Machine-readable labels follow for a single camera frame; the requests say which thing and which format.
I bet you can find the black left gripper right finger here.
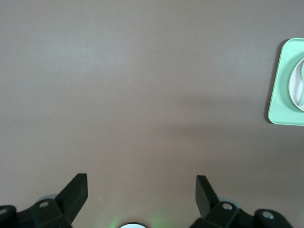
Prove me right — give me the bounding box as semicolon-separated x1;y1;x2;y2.
190;175;293;228

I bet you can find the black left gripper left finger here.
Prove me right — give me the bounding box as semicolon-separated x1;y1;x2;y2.
0;173;89;228

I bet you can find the round beige speckled plate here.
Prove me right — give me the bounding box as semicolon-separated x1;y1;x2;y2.
288;57;304;112

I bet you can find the mint green rectangular tray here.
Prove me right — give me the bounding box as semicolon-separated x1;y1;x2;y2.
267;38;304;126

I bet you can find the pale green plastic spoon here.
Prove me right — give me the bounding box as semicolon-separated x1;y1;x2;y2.
298;60;304;106

